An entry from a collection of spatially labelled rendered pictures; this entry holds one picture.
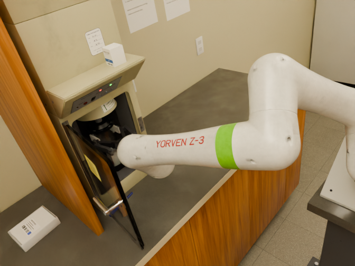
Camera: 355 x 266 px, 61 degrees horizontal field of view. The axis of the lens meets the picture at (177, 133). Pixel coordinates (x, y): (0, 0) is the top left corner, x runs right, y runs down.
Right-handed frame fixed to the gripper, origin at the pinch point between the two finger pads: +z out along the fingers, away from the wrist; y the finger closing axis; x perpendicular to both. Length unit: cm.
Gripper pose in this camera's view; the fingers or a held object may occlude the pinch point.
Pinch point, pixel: (103, 133)
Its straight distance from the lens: 129.3
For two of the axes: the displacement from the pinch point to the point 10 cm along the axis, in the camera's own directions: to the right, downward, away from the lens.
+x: 1.6, 8.1, 5.6
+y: -6.8, 5.0, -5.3
